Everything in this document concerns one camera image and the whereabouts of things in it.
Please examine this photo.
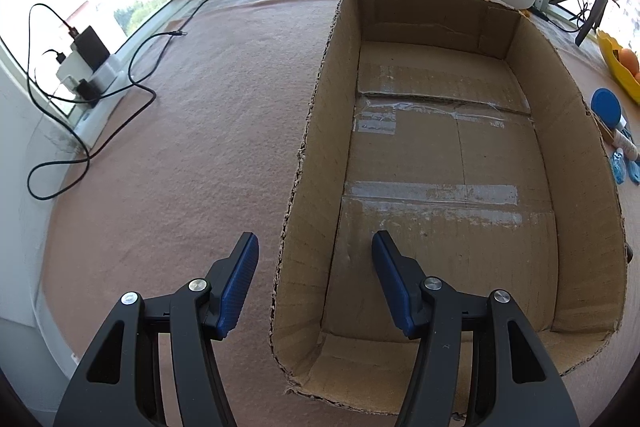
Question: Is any blue small liquid bottle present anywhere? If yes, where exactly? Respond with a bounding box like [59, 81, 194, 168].
[610, 147, 626, 184]

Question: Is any blue plastic case lid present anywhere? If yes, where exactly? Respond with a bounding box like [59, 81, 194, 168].
[626, 160, 640, 185]

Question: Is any pink table cloth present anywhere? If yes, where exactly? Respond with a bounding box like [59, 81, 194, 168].
[39, 0, 640, 427]

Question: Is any cardboard box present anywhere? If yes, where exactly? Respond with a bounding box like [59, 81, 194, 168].
[270, 0, 627, 414]

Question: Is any blue round contact case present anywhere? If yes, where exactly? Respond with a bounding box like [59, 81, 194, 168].
[590, 88, 626, 130]

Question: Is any white power strip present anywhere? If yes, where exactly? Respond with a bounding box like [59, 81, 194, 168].
[55, 51, 122, 107]

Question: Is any black power adapter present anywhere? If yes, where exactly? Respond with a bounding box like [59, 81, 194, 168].
[72, 26, 111, 72]

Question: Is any left orange fruit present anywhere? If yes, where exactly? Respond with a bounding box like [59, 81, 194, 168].
[617, 48, 639, 77]

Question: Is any yellow leaf-shaped tray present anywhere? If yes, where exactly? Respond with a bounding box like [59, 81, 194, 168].
[597, 29, 639, 104]

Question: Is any black tripod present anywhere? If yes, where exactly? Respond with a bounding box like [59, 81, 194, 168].
[549, 0, 617, 46]

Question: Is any black cable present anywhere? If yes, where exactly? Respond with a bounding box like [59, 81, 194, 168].
[25, 0, 352, 202]

